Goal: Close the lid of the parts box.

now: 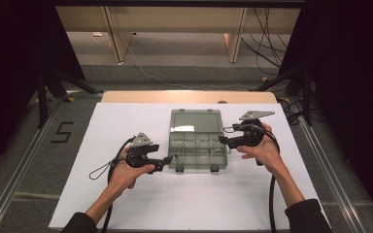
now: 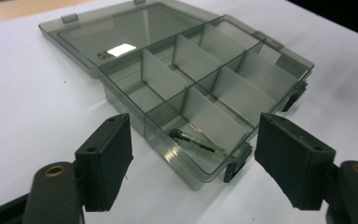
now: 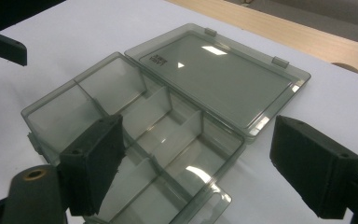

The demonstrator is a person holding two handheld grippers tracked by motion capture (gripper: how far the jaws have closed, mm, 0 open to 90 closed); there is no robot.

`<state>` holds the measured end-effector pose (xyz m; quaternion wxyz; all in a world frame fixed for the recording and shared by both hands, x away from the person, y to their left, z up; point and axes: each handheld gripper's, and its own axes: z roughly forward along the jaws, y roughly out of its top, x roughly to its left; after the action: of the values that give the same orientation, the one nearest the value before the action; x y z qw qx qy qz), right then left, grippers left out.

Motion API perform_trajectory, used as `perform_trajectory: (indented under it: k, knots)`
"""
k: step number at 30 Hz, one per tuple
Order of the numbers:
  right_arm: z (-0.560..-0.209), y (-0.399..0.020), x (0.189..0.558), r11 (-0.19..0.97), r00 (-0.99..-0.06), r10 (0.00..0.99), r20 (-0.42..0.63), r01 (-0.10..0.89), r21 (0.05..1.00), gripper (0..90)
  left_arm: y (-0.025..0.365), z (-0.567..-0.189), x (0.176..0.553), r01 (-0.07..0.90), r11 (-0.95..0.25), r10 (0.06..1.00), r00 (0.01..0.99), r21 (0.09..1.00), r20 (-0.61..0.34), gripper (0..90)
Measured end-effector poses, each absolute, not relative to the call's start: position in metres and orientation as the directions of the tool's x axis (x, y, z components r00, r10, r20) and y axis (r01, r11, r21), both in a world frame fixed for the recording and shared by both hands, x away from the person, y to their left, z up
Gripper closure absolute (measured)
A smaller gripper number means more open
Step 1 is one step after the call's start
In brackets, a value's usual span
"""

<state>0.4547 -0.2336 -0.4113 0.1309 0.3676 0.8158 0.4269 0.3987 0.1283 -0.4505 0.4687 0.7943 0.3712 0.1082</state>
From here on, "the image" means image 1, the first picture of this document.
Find dark curtain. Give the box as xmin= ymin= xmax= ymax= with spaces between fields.
xmin=277 ymin=0 xmax=373 ymax=224
xmin=0 ymin=0 xmax=85 ymax=183

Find aluminium floor rail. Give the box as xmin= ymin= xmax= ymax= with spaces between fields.
xmin=291 ymin=102 xmax=367 ymax=233
xmin=0 ymin=96 xmax=63 ymax=233

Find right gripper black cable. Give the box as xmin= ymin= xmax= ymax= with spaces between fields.
xmin=222 ymin=123 xmax=282 ymax=233

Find white table sheet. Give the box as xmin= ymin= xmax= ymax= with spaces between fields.
xmin=48 ymin=102 xmax=332 ymax=232

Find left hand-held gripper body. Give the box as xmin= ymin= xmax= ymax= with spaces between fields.
xmin=125 ymin=132 xmax=160 ymax=170

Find wooden table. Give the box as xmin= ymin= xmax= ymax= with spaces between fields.
xmin=100 ymin=90 xmax=278 ymax=105

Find person's left hand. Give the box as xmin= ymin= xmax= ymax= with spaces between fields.
xmin=108 ymin=146 xmax=156 ymax=196

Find black metal stand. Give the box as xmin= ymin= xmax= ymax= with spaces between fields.
xmin=35 ymin=64 xmax=105 ymax=129
xmin=249 ymin=66 xmax=314 ymax=127

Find person's right hand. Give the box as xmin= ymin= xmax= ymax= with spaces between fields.
xmin=235 ymin=122 xmax=288 ymax=178

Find clear grey compartment storage box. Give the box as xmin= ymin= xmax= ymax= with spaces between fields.
xmin=167 ymin=108 xmax=233 ymax=174

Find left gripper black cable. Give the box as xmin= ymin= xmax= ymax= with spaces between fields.
xmin=88 ymin=136 xmax=137 ymax=233

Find white floor cable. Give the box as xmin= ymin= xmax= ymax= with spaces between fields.
xmin=91 ymin=32 xmax=260 ymax=91

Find black floor cables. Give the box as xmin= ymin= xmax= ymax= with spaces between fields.
xmin=279 ymin=92 xmax=306 ymax=126

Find beige desk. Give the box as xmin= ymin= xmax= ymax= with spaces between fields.
xmin=53 ymin=6 xmax=302 ymax=64

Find hanging black cables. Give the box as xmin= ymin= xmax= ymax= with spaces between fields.
xmin=240 ymin=7 xmax=289 ymax=78

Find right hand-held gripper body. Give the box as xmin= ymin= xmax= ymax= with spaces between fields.
xmin=238 ymin=110 xmax=276 ymax=148

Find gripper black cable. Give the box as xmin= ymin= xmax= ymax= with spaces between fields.
xmin=222 ymin=123 xmax=282 ymax=233
xmin=88 ymin=136 xmax=137 ymax=233

